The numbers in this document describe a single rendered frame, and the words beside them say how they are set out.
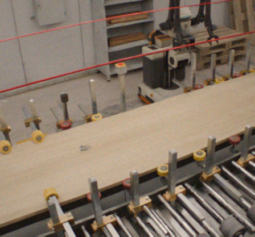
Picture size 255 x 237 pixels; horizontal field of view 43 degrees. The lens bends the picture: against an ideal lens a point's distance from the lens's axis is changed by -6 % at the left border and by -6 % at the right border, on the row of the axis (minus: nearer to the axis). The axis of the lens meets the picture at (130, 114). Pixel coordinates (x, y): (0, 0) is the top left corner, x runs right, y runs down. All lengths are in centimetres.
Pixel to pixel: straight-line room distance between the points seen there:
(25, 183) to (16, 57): 333
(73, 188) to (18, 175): 40
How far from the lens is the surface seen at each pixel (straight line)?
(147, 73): 442
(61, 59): 545
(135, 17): 530
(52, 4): 495
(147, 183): 220
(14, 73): 532
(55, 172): 218
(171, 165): 188
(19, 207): 201
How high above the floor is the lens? 226
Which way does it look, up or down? 30 degrees down
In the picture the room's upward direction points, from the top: 3 degrees counter-clockwise
